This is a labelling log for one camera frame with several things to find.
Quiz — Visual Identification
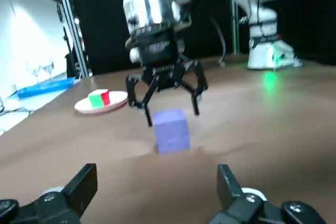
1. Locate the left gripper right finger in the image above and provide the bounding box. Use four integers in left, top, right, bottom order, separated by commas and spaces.
209, 164, 328, 224

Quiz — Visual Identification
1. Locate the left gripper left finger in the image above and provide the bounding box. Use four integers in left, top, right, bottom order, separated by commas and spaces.
0, 163, 98, 224

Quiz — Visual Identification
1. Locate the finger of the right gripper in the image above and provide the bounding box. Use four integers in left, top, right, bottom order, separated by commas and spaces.
174, 59, 209, 116
125, 74, 160, 128

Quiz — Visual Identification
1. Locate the purple foam block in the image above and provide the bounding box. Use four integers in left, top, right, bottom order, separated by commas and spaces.
152, 108, 191, 155

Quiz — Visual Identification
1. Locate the white round plate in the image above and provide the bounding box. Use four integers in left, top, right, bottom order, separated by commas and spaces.
74, 90, 129, 115

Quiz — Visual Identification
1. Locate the clear drinking glass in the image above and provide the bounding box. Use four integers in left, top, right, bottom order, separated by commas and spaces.
25, 61, 40, 84
40, 60, 55, 80

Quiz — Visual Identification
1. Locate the blue plastic tray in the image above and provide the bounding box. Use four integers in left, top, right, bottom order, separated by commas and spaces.
17, 77, 76, 99

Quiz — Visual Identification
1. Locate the thin hanging gripper cable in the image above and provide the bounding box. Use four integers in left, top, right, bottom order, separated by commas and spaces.
209, 14, 227, 67

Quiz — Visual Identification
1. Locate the aluminium frame post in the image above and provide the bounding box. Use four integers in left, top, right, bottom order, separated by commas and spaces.
54, 0, 90, 78
230, 0, 241, 55

